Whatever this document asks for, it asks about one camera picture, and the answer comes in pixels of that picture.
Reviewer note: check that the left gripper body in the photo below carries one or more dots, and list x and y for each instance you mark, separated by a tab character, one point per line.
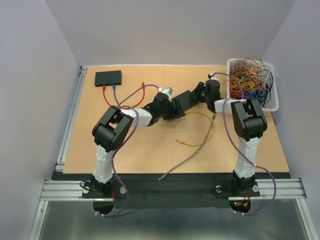
166	111

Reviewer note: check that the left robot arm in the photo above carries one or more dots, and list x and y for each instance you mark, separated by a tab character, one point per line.
111	130

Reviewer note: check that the aluminium left rail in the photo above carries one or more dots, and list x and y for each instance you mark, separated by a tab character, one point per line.
62	156

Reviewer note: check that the aluminium rail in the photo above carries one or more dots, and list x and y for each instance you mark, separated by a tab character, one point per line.
65	190
62	156

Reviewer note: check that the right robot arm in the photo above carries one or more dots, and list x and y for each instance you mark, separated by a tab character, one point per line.
249	123

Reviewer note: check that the aluminium front rail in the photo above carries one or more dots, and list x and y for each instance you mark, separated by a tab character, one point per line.
65	190

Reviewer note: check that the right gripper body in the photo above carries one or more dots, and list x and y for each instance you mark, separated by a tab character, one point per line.
207	97

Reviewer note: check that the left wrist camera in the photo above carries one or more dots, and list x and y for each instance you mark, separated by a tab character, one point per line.
167	91

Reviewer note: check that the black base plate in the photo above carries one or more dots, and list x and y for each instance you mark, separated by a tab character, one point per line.
177	190

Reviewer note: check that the black network switch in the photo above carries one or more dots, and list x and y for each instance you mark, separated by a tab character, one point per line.
185	100
108	78

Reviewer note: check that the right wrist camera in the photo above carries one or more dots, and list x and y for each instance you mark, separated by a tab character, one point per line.
212	76

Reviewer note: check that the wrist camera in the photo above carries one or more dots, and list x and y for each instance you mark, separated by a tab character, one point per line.
212	76
167	91

